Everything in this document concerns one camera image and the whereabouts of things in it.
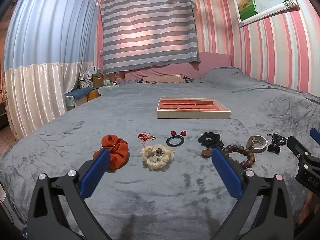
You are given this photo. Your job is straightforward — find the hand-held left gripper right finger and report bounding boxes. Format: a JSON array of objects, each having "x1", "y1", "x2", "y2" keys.
[{"x1": 211, "y1": 146, "x2": 295, "y2": 240}]

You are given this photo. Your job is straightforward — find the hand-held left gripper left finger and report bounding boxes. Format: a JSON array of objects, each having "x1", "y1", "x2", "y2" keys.
[{"x1": 27, "y1": 148, "x2": 118, "y2": 240}]

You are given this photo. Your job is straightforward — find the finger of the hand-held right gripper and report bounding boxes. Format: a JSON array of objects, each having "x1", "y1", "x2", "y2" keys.
[
  {"x1": 309, "y1": 127, "x2": 320, "y2": 141},
  {"x1": 287, "y1": 135, "x2": 312, "y2": 163}
]

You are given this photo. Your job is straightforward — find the black braided cord bracelet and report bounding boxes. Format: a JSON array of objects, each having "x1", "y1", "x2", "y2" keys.
[{"x1": 266, "y1": 132, "x2": 288, "y2": 146}]

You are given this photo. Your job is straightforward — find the brown wooden bead bracelet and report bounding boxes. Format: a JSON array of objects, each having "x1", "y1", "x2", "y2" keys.
[{"x1": 202, "y1": 144, "x2": 256, "y2": 169}]

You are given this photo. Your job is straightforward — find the black hair clip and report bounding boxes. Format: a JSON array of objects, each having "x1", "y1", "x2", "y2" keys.
[{"x1": 267, "y1": 142, "x2": 282, "y2": 154}]

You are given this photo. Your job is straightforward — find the orange scrunchie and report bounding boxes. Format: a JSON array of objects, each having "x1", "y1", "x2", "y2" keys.
[{"x1": 93, "y1": 135, "x2": 130, "y2": 172}]

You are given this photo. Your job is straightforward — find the black scrunchie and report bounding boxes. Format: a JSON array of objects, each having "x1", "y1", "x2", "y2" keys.
[{"x1": 198, "y1": 131, "x2": 225, "y2": 153}]

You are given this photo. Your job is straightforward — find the white bangle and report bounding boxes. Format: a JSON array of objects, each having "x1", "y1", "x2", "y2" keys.
[{"x1": 246, "y1": 135, "x2": 268, "y2": 153}]

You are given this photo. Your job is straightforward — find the cream scrunchie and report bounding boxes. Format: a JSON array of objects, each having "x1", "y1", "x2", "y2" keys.
[{"x1": 140, "y1": 144, "x2": 175, "y2": 172}]

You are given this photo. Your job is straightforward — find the cream jewelry tray orange lining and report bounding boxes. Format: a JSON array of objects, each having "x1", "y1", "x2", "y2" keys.
[{"x1": 157, "y1": 97, "x2": 231, "y2": 119}]

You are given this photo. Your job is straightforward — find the person's right hand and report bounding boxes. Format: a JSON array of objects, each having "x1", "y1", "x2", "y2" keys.
[{"x1": 297, "y1": 192, "x2": 314, "y2": 227}]

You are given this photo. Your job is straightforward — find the grey plush blanket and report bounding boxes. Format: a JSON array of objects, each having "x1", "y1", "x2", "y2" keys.
[{"x1": 0, "y1": 66, "x2": 320, "y2": 240}]

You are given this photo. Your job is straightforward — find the cardboard box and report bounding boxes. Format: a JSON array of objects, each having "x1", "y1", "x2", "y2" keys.
[{"x1": 92, "y1": 74, "x2": 104, "y2": 88}]

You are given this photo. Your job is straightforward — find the patterned storage box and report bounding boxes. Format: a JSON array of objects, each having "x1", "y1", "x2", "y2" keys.
[{"x1": 79, "y1": 71, "x2": 93, "y2": 89}]

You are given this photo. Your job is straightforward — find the pink headboard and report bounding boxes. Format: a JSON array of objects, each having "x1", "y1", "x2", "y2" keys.
[{"x1": 124, "y1": 52, "x2": 232, "y2": 82}]

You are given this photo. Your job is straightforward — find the tan pillow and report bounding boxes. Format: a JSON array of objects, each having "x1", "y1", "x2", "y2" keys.
[{"x1": 142, "y1": 75, "x2": 186, "y2": 84}]

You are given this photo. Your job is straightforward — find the blue and white curtain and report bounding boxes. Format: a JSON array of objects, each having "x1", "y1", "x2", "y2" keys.
[{"x1": 2, "y1": 0, "x2": 101, "y2": 140}]

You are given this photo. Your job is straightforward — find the framed wedding photo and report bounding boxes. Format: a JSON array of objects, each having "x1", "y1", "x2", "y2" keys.
[{"x1": 232, "y1": 0, "x2": 299, "y2": 28}]

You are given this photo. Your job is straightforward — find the grey white striped cloth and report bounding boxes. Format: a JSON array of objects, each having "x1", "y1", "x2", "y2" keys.
[{"x1": 100, "y1": 0, "x2": 202, "y2": 75}]

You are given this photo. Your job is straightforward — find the red cord charm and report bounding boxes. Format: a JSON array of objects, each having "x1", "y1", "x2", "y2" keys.
[{"x1": 137, "y1": 132, "x2": 157, "y2": 148}]

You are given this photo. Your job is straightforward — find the black hair tie red balls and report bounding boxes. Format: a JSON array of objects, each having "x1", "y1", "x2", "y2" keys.
[{"x1": 166, "y1": 129, "x2": 188, "y2": 147}]

